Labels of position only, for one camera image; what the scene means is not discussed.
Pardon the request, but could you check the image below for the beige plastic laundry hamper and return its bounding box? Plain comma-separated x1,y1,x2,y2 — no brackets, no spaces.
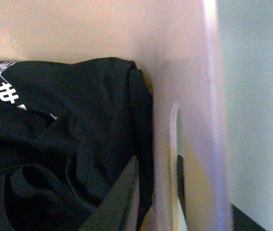
0,0,232,231

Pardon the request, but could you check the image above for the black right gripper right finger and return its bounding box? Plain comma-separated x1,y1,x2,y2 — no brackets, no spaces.
176,155,265,231

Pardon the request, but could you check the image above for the black printed t-shirt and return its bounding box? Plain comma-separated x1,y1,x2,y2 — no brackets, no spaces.
0,57,154,231

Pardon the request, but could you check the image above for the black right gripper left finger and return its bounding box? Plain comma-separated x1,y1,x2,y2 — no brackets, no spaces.
79,156,139,231

